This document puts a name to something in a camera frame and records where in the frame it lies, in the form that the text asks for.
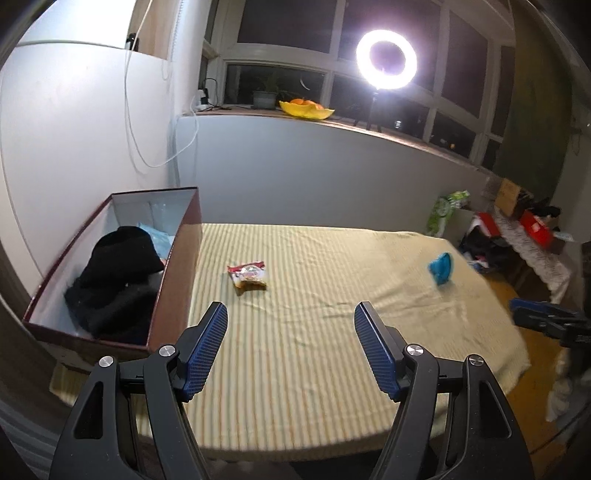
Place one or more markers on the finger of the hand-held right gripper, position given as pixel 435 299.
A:
pixel 540 316

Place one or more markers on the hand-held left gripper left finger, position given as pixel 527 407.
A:
pixel 205 350

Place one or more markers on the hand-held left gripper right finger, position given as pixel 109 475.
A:
pixel 376 350

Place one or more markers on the dark red cardboard box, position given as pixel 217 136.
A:
pixel 178 277

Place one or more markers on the black fuzzy cloth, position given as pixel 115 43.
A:
pixel 115 281

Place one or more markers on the blue soft toy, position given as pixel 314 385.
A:
pixel 442 270

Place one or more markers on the white lace tablecloth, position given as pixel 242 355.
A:
pixel 535 261

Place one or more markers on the yellow striped blanket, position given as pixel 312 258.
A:
pixel 323 332

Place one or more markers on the white cloth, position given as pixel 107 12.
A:
pixel 561 392

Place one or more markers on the pile of dark clothes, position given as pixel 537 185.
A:
pixel 485 251

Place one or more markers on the red and white snack packet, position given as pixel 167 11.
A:
pixel 249 277

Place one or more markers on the light blue plastic packet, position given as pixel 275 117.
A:
pixel 159 240

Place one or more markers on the brown cardboard carton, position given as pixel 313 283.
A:
pixel 508 196

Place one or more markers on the green and white package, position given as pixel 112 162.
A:
pixel 445 212

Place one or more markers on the green curtain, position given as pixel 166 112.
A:
pixel 531 120

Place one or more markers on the black tripod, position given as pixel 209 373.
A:
pixel 369 110

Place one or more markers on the yellow fruit bowl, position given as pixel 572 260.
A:
pixel 307 110

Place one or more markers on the white power strip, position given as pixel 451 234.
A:
pixel 202 99

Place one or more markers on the white wardrobe cabinet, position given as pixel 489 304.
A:
pixel 69 138

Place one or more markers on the orange fruit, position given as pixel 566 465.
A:
pixel 299 101

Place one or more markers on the potted plant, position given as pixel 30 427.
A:
pixel 265 92

